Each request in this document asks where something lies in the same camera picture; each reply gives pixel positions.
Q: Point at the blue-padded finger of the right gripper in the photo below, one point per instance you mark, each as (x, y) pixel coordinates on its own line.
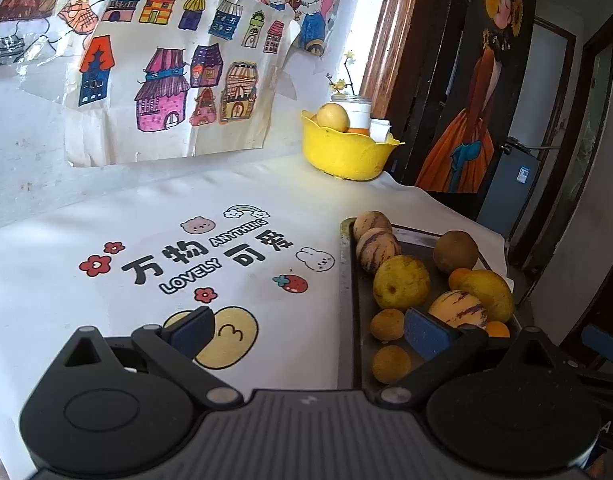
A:
(598, 341)

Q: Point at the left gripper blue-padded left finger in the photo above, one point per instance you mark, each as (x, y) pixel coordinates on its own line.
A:
(170, 353)

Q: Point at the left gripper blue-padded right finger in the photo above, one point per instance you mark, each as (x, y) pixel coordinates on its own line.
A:
(448, 353)

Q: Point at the striped pepino melon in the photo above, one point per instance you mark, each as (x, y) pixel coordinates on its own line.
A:
(372, 219)
(457, 307)

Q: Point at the small brown kiwi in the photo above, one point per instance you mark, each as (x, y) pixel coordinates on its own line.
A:
(390, 364)

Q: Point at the small yellow-brown fruit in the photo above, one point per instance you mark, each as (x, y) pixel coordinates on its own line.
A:
(388, 325)

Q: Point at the small orange tangerine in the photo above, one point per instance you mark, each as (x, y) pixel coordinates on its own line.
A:
(497, 329)

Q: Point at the dark metal tray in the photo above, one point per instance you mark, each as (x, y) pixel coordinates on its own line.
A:
(358, 306)

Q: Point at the small tangerine on tray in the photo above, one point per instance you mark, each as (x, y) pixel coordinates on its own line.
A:
(457, 276)

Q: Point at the brown kiwi on tray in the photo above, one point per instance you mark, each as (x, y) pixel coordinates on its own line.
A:
(454, 250)

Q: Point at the white printed tablecloth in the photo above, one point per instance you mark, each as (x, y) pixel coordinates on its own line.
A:
(263, 237)

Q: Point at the striped pepino melon on tray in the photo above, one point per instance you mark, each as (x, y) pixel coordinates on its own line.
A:
(372, 219)

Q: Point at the blue-grey appliance box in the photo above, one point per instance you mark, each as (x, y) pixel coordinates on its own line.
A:
(509, 189)

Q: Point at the yellow plastic bowl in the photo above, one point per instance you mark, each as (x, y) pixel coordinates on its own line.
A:
(345, 155)

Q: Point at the white carton in bowl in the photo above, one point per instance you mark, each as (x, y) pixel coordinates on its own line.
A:
(379, 130)

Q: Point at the orange fruit in bowl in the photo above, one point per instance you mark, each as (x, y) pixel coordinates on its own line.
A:
(359, 131)

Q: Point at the white jar with flowers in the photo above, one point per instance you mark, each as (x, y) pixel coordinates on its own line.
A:
(358, 107)

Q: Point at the yellow pear in bowl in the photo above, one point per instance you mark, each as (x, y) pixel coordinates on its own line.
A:
(333, 116)

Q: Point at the colourful houses drawing paper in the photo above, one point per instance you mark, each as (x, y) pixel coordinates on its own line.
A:
(162, 79)

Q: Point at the orange dress girl painting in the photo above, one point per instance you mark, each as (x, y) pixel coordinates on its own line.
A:
(482, 95)

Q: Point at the black device with cables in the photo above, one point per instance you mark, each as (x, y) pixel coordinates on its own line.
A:
(13, 48)

